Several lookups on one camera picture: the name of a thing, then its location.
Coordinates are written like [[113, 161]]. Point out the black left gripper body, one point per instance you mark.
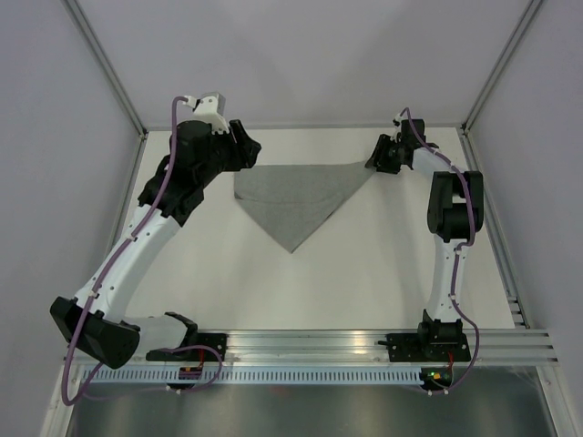
[[225, 157]]

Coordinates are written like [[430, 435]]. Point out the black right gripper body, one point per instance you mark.
[[394, 164]]

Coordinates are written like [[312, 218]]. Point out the grey cloth napkin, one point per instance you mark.
[[291, 202]]

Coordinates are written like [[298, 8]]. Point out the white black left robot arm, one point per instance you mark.
[[95, 320]]

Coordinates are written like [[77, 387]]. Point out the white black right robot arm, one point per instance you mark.
[[455, 214]]

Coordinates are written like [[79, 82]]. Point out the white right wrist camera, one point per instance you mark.
[[400, 120]]

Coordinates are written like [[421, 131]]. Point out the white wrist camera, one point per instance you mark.
[[209, 109], [400, 120]]

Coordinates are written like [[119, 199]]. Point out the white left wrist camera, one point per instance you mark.
[[209, 109]]

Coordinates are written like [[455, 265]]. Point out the left aluminium frame post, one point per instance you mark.
[[89, 36]]

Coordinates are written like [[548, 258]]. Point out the aluminium frame post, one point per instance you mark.
[[89, 36], [518, 34]]

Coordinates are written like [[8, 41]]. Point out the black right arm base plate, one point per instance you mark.
[[407, 347]]

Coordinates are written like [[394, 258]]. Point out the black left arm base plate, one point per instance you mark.
[[205, 347]]

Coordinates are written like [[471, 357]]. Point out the right aluminium frame post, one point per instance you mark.
[[518, 34]]

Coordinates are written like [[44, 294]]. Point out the aluminium mounting rail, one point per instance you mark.
[[491, 347]]

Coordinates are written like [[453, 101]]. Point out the white slotted cable duct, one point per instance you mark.
[[247, 375]]

